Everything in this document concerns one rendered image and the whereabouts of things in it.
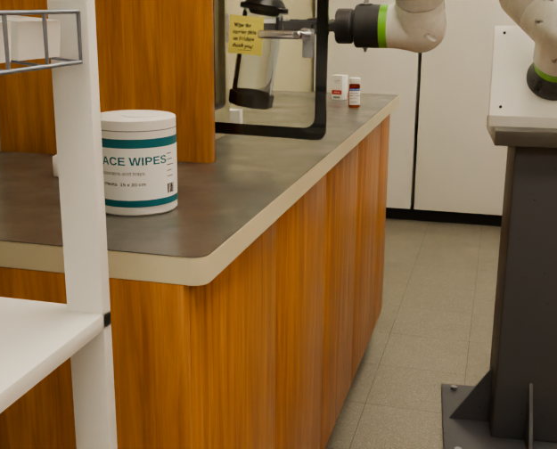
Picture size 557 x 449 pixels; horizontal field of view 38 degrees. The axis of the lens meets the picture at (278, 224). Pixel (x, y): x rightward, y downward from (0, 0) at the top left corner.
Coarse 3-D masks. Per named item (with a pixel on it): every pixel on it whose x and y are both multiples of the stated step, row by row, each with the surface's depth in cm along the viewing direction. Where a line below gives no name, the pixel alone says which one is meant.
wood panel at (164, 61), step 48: (0, 0) 171; (96, 0) 165; (144, 0) 162; (192, 0) 160; (144, 48) 165; (192, 48) 162; (0, 96) 176; (48, 96) 173; (144, 96) 168; (192, 96) 165; (48, 144) 176; (192, 144) 168
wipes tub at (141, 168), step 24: (120, 120) 122; (144, 120) 122; (168, 120) 125; (120, 144) 123; (144, 144) 123; (168, 144) 126; (120, 168) 124; (144, 168) 124; (168, 168) 127; (120, 192) 125; (144, 192) 125; (168, 192) 128
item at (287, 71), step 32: (224, 0) 166; (256, 0) 163; (288, 0) 160; (320, 0) 158; (224, 32) 167; (320, 32) 159; (224, 64) 169; (256, 64) 166; (288, 64) 164; (320, 64) 161; (224, 96) 171; (256, 96) 168; (288, 96) 165; (320, 96) 163; (224, 128) 173; (256, 128) 170; (288, 128) 167; (320, 128) 164
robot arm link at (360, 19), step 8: (368, 0) 175; (360, 8) 174; (368, 8) 173; (376, 8) 173; (352, 16) 175; (360, 16) 173; (368, 16) 172; (376, 16) 172; (352, 24) 174; (360, 24) 172; (368, 24) 172; (376, 24) 172; (352, 32) 175; (360, 32) 173; (368, 32) 173; (376, 32) 172; (360, 40) 174; (368, 40) 174; (376, 40) 173
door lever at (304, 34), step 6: (258, 30) 159; (264, 30) 159; (270, 30) 158; (276, 30) 158; (282, 30) 158; (288, 30) 157; (294, 30) 157; (300, 30) 161; (306, 30) 160; (258, 36) 159; (264, 36) 159; (270, 36) 158; (276, 36) 158; (282, 36) 157; (288, 36) 157; (294, 36) 156; (300, 36) 156; (306, 36) 160
